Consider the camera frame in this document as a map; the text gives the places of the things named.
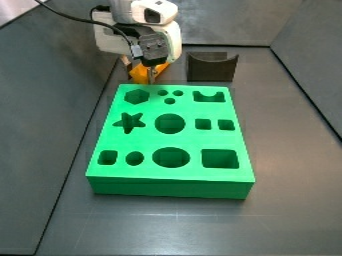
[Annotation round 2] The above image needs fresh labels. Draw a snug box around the yellow star prism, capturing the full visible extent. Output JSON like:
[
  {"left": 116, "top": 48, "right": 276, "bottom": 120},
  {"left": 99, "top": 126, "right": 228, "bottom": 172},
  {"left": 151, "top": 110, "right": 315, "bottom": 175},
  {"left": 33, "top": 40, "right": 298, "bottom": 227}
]
[{"left": 128, "top": 62, "right": 169, "bottom": 84}]

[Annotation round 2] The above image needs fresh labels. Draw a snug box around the black cable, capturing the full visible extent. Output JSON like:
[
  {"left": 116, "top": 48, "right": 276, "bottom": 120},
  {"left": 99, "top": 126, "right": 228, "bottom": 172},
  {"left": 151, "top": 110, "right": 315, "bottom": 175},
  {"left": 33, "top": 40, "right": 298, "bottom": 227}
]
[{"left": 33, "top": 0, "right": 144, "bottom": 59}]

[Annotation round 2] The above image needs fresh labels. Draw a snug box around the green foam shape board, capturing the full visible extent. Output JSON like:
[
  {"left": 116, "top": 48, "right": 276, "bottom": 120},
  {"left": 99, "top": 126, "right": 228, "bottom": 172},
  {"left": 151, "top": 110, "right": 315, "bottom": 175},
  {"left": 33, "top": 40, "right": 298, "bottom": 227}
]
[{"left": 85, "top": 84, "right": 255, "bottom": 199}]

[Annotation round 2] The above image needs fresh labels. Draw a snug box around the black curved fixture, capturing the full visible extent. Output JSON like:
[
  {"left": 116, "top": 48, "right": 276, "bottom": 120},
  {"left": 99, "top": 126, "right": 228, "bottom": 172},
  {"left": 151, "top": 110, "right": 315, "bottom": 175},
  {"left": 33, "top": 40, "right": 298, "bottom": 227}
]
[{"left": 187, "top": 52, "right": 239, "bottom": 82}]

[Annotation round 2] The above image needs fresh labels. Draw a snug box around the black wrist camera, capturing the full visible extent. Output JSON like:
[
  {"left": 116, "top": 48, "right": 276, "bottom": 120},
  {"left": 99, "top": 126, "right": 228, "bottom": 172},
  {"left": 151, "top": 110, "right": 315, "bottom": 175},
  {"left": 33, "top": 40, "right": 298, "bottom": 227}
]
[{"left": 139, "top": 34, "right": 168, "bottom": 67}]

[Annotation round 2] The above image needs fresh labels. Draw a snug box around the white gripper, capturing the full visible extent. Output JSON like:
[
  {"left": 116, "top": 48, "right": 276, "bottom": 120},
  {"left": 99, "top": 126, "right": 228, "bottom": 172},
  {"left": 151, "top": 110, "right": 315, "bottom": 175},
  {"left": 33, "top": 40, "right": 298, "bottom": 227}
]
[{"left": 92, "top": 0, "right": 181, "bottom": 84}]

